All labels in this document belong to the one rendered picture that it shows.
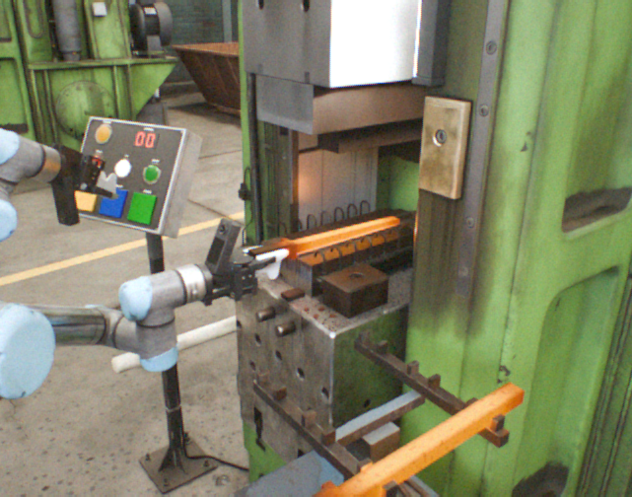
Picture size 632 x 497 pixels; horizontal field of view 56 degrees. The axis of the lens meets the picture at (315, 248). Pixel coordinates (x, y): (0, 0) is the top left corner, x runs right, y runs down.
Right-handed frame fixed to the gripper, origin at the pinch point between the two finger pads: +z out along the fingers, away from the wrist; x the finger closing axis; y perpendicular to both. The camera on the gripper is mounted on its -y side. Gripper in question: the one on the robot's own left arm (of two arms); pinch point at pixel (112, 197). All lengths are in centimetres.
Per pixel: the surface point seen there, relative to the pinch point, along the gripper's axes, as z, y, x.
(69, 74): 264, 126, 344
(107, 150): 11.1, 13.6, 16.9
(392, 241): 24, 6, -64
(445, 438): -27, -25, -93
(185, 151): 13.2, 17.0, -7.1
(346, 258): 13, -2, -58
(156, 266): 32.3, -14.5, 8.0
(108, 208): 10.4, -2.0, 10.4
